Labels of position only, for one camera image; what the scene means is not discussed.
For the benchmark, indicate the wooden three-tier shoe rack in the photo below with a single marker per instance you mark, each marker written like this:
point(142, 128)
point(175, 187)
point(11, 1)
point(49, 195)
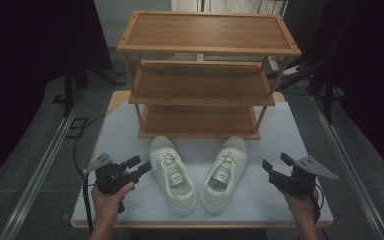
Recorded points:
point(210, 33)

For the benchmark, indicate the black floor socket frame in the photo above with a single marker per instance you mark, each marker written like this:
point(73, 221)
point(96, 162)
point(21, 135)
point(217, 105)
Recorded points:
point(76, 128)

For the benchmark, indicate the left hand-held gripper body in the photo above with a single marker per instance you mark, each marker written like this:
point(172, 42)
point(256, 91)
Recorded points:
point(108, 173)

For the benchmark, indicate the white table mat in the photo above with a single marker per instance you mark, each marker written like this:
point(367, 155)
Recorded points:
point(253, 196)

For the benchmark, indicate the person's right hand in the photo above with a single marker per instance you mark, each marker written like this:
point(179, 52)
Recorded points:
point(300, 206)

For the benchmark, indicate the white sneaker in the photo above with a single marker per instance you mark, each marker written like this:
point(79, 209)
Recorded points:
point(173, 173)
point(223, 173)

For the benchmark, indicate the metal floor rail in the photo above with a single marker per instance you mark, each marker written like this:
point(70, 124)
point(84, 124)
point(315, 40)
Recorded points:
point(40, 166)
point(346, 166)

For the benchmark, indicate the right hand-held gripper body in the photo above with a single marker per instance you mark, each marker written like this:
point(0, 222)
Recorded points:
point(300, 180)

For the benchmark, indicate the black metal stand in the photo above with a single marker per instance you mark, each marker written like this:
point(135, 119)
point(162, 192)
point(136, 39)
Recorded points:
point(328, 96)
point(69, 86)

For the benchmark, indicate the person's left hand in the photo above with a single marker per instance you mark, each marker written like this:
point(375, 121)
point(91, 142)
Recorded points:
point(108, 206)

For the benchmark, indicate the white power strip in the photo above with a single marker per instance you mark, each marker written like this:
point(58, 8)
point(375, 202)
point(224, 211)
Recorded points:
point(291, 70)

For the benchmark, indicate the dark curtain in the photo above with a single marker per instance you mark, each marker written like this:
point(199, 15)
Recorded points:
point(373, 83)
point(20, 83)

